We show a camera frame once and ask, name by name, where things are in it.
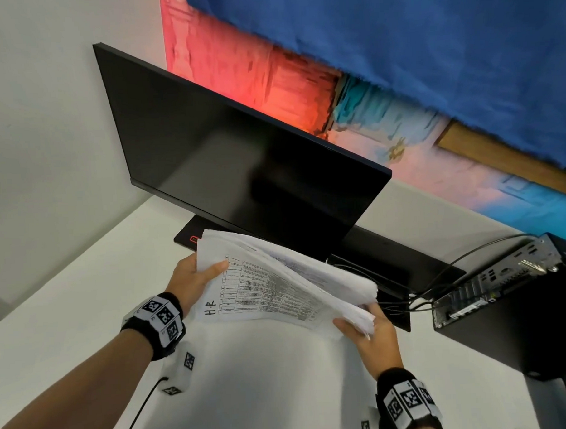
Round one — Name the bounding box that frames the black desktop computer case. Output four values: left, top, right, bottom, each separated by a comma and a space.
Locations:
428, 232, 566, 387

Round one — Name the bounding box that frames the person's left forearm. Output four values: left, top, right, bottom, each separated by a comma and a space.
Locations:
0, 327, 157, 429

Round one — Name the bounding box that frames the white wrist camera with markers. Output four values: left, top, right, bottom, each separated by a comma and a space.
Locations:
157, 340, 198, 397
359, 406, 382, 429

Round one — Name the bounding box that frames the black monitor stand base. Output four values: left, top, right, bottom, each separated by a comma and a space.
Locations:
172, 202, 469, 343

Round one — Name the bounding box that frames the colourful painted wall picture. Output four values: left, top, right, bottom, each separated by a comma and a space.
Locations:
159, 0, 566, 266

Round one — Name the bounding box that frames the thin black camera cable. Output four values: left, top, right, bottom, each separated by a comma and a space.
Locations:
115, 375, 172, 429

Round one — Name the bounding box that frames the person's left hand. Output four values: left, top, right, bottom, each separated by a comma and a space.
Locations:
164, 251, 232, 319

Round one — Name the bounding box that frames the stack of printed paper sheets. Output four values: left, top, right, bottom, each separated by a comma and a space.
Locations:
189, 222, 381, 348

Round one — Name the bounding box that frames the black wristband with marker tags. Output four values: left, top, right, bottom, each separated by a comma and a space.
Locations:
119, 291, 188, 363
373, 365, 444, 429

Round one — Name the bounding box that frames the black computer monitor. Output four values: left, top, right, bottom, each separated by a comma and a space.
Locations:
93, 30, 396, 273

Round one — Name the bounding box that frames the person's right hand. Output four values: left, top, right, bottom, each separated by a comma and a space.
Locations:
332, 302, 406, 382

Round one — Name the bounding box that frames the blue cloth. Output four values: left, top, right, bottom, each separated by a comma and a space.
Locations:
183, 0, 566, 194

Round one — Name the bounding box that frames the black computer cable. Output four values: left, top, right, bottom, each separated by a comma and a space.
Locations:
405, 232, 541, 303
377, 298, 436, 317

